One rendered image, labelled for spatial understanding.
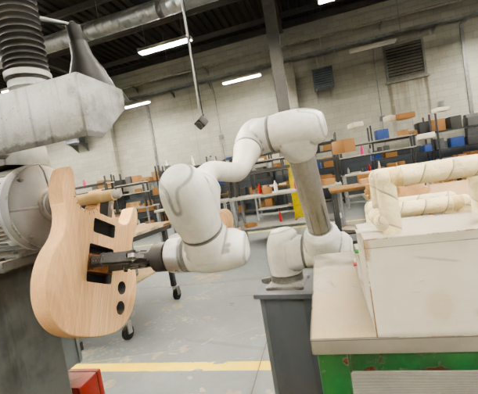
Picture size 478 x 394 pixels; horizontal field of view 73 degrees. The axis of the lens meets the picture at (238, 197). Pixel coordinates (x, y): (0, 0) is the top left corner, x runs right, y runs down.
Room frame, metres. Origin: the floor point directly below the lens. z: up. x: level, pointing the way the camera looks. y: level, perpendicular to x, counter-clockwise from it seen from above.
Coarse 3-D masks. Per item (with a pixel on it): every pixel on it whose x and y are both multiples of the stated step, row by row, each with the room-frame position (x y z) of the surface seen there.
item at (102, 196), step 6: (96, 192) 0.89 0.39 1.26; (102, 192) 0.88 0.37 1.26; (108, 192) 0.88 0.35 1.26; (78, 198) 0.90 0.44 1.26; (84, 198) 0.89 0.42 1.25; (90, 198) 0.89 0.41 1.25; (96, 198) 0.89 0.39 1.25; (102, 198) 0.88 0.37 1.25; (108, 198) 0.88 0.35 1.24; (84, 204) 0.90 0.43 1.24; (90, 204) 0.91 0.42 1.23
